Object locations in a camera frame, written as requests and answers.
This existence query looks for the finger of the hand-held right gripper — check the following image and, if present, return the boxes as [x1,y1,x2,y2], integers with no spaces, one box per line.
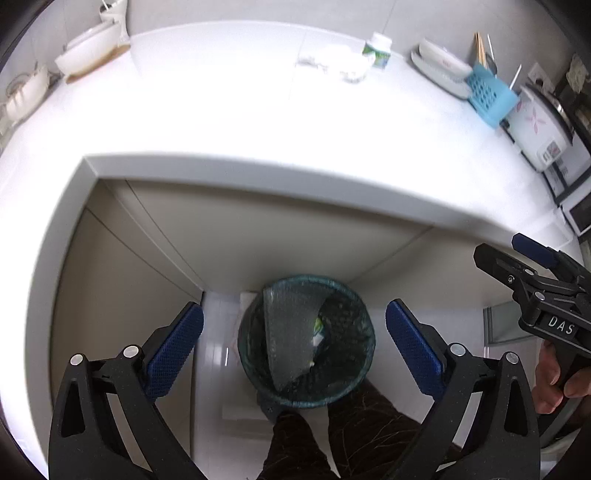
[474,244,555,296]
[512,233,591,289]

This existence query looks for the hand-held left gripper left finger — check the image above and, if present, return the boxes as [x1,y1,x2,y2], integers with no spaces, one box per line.
[48,302,206,480]

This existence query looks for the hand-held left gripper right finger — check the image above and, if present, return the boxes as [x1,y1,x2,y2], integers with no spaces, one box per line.
[383,299,541,480]

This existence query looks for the dark mesh trash bin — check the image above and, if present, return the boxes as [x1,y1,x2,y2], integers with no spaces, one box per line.
[237,275,377,411]

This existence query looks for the clear bubble wrap sheet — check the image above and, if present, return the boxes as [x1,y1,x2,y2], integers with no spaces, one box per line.
[261,281,345,393]

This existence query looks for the person's right hand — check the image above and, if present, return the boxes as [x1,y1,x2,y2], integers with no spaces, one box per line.
[531,342,591,416]

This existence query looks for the white microwave oven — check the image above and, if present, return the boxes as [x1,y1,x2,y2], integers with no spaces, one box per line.
[560,187,591,237]

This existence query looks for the beige cabinet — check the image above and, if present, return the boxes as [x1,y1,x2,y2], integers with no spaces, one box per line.
[48,178,483,480]

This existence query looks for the person's right leg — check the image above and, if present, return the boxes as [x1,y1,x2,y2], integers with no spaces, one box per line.
[325,382,462,480]

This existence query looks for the person's leg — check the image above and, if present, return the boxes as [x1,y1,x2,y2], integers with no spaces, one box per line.
[263,408,335,480]
[325,382,462,480]

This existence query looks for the white rice cooker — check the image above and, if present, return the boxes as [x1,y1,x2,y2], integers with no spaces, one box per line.
[501,80,575,174]

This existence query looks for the blue plastic utensil holder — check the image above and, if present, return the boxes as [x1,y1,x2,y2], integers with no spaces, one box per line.
[464,62,520,130]

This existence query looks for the person's left leg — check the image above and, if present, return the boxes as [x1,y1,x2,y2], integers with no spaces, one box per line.
[263,408,335,480]

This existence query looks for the white plates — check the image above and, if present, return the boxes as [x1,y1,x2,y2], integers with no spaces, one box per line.
[410,50,472,100]

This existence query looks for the bundle of wooden chopsticks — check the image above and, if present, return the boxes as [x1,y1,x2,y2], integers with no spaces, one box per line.
[473,31,490,65]

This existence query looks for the white medicine bottle green label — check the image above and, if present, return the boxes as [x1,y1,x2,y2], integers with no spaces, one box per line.
[362,32,393,70]

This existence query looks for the white ribbed pot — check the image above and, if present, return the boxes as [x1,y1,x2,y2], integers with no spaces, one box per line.
[4,65,51,123]

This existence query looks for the plain white bowl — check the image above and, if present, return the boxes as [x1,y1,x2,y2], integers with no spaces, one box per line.
[54,23,132,77]

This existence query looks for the white wall socket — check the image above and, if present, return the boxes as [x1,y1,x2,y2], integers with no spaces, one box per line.
[526,62,552,93]

